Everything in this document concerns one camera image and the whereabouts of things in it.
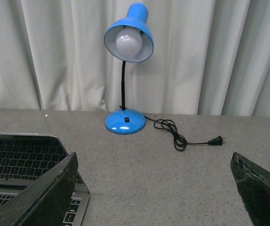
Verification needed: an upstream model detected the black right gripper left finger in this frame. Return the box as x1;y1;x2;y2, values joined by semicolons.
0;153;78;226

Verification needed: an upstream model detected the blue desk lamp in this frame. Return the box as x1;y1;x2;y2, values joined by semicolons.
104;3;154;135

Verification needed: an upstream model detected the black lamp power cable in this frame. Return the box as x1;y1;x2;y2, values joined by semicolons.
143;114;226;152

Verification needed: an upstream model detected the white curtain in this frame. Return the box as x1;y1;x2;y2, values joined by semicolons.
0;0;270;117

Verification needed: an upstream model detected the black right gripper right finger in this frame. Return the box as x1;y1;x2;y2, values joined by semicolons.
230;152;270;226

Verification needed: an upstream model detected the silver laptop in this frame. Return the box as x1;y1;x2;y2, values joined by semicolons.
0;134;89;226

